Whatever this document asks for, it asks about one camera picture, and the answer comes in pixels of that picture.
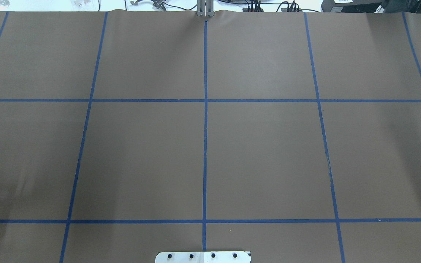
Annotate brown paper table cover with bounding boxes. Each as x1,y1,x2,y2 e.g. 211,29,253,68
0,10,421,263

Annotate black box device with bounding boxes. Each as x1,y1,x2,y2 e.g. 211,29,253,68
321,0,383,13

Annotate aluminium frame post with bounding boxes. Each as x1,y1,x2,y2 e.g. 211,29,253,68
197,0,215,17

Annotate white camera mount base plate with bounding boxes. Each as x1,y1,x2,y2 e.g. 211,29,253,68
155,251,252,263

